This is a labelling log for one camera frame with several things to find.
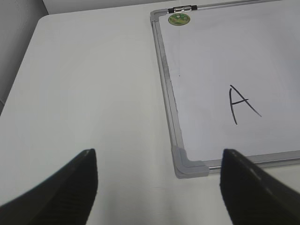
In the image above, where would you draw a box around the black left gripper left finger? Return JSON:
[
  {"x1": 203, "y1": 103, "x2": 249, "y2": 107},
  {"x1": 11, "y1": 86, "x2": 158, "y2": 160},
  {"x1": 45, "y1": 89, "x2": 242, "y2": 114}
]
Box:
[{"x1": 0, "y1": 149, "x2": 98, "y2": 225}]

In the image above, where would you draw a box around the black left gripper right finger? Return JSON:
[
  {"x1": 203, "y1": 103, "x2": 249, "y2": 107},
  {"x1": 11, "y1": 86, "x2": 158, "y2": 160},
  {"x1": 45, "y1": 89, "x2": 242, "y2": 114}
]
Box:
[{"x1": 220, "y1": 149, "x2": 300, "y2": 225}]

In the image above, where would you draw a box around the round green magnet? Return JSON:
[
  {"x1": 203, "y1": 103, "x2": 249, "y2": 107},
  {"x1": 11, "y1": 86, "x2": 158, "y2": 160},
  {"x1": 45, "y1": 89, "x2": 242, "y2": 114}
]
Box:
[{"x1": 168, "y1": 13, "x2": 190, "y2": 26}]

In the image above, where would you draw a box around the white board with aluminium frame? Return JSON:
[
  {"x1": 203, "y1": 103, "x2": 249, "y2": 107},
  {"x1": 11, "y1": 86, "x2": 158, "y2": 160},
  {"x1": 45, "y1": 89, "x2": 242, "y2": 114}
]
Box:
[{"x1": 150, "y1": 0, "x2": 300, "y2": 179}]

